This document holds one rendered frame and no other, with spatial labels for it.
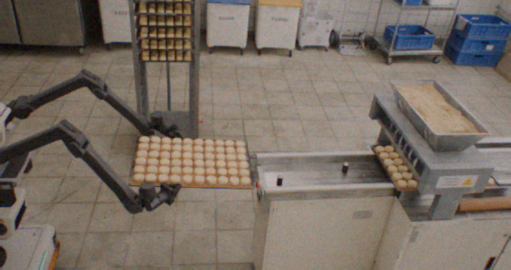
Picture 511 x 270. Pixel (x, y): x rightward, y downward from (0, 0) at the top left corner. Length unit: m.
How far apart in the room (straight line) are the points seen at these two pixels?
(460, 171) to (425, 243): 0.50
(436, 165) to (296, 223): 0.78
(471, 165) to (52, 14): 4.63
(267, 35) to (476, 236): 3.86
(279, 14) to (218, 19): 0.77
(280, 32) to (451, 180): 3.88
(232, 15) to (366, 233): 3.66
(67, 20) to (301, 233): 3.97
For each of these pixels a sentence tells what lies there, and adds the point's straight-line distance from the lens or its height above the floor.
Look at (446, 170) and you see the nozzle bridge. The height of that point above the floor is 1.17.
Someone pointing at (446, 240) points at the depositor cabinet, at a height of 0.68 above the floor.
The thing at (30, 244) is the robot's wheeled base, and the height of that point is 0.28.
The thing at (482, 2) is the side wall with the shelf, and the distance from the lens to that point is 7.38.
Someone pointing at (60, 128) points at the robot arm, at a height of 1.36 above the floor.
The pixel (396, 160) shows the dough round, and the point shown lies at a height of 0.92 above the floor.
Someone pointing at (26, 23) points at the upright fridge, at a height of 0.43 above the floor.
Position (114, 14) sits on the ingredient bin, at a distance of 5.72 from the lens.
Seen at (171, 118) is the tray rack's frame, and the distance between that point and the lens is 4.19.
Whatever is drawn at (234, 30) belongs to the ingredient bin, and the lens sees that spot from 5.69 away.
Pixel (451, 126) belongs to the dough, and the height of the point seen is 1.30.
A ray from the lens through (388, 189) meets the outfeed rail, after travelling 2.48.
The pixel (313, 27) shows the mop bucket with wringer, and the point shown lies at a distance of 6.07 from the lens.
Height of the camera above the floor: 2.39
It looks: 33 degrees down
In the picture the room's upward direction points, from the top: 5 degrees clockwise
